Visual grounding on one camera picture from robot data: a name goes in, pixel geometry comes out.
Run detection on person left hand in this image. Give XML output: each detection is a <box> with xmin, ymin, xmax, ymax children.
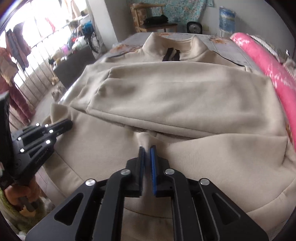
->
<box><xmin>4</xmin><ymin>177</ymin><xmax>41</xmax><ymax>210</ymax></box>

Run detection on black round fan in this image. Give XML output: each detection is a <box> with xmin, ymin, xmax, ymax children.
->
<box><xmin>187</xmin><ymin>21</ymin><xmax>203</xmax><ymax>34</ymax></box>

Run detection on pink floral fleece blanket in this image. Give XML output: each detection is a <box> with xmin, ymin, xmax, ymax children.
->
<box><xmin>230</xmin><ymin>33</ymin><xmax>295</xmax><ymax>144</ymax></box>

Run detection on black clothes on chair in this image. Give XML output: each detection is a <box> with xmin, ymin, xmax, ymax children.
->
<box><xmin>144</xmin><ymin>15</ymin><xmax>169</xmax><ymax>26</ymax></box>

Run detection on dark grey cabinet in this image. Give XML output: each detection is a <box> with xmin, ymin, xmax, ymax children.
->
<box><xmin>53</xmin><ymin>45</ymin><xmax>96</xmax><ymax>89</ymax></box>

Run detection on cream zip-up sweatshirt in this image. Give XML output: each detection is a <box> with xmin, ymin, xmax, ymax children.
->
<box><xmin>44</xmin><ymin>33</ymin><xmax>295</xmax><ymax>240</ymax></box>

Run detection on teal patterned hanging cloth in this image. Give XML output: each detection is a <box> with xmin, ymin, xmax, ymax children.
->
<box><xmin>127</xmin><ymin>0</ymin><xmax>214</xmax><ymax>25</ymax></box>

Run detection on blue plastic bag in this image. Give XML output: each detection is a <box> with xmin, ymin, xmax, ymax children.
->
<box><xmin>219</xmin><ymin>6</ymin><xmax>236</xmax><ymax>37</ymax></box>

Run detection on wooden chair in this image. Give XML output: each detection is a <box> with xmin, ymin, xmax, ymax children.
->
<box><xmin>130</xmin><ymin>3</ymin><xmax>178</xmax><ymax>33</ymax></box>

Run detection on maroon hanging garment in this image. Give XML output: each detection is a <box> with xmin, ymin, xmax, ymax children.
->
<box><xmin>1</xmin><ymin>48</ymin><xmax>35</xmax><ymax>126</ymax></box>

